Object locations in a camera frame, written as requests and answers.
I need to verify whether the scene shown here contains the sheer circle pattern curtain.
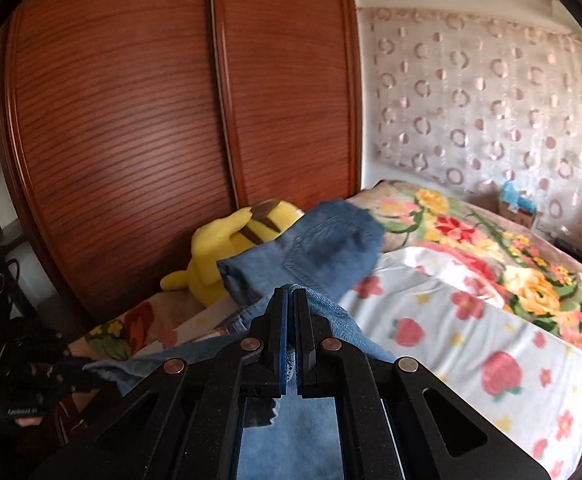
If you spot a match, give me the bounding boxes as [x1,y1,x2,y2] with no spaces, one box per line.
[358,5,582,241]

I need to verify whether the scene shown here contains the brown wooden wardrobe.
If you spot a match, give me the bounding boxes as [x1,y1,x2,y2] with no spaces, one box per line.
[0,0,364,321]

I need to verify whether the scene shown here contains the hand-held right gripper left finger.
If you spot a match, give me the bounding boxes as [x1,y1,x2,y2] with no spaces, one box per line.
[31,284,292,480]

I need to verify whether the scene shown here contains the floral fleece blanket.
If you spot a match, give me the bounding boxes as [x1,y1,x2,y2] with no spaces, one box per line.
[68,180,582,366]

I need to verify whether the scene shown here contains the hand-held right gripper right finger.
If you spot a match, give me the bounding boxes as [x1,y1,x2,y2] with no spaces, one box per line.
[291,285,552,480]

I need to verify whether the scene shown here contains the yellow plush toy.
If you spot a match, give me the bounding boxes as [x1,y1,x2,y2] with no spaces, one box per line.
[160,200,306,306]

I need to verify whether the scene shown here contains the blue denim pants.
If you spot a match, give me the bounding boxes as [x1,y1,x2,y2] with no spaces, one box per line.
[84,199,397,480]

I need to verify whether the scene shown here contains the blue packet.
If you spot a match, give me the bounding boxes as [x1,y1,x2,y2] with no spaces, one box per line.
[501,180,535,212]

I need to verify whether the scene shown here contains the white strawberry print sheet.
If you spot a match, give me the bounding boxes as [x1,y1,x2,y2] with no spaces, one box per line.
[173,245,582,480]

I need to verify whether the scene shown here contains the small cardboard box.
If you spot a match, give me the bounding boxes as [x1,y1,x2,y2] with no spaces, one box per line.
[496,195,544,232]

